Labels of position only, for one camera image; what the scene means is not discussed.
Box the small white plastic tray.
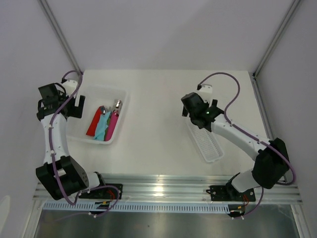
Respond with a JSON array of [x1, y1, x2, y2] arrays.
[[184, 117, 224, 164]]

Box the white slotted cable duct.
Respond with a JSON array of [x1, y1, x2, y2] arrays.
[[43, 201, 230, 214]]

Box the teal paper napkin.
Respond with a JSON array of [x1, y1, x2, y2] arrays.
[[94, 112, 112, 141]]

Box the red napkin roll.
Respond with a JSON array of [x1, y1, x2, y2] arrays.
[[86, 106, 104, 137]]

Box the left aluminium frame post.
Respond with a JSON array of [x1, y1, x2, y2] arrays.
[[37, 0, 81, 71]]

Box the pink napkin roll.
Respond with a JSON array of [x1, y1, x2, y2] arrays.
[[105, 100, 123, 141]]

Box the right aluminium frame post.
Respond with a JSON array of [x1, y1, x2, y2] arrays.
[[252, 0, 303, 80]]

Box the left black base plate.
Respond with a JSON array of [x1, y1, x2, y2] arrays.
[[79, 183, 123, 200]]

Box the aluminium frame post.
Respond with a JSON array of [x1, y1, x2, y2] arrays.
[[252, 0, 303, 80], [37, 0, 81, 71]]

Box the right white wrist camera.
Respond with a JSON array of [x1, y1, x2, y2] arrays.
[[197, 84, 213, 95]]

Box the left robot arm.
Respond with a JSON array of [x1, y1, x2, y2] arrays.
[[36, 79, 107, 200]]

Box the aluminium mounting rail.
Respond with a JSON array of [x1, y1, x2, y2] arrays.
[[33, 174, 303, 205]]

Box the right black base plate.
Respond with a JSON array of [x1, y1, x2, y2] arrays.
[[206, 185, 256, 202]]

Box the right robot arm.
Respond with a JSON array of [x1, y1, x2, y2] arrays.
[[181, 92, 290, 200]]

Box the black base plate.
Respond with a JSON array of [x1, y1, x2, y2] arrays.
[[206, 185, 256, 202], [79, 183, 123, 200]]

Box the large white plastic basket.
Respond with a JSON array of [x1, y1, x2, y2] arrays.
[[67, 85, 129, 145]]

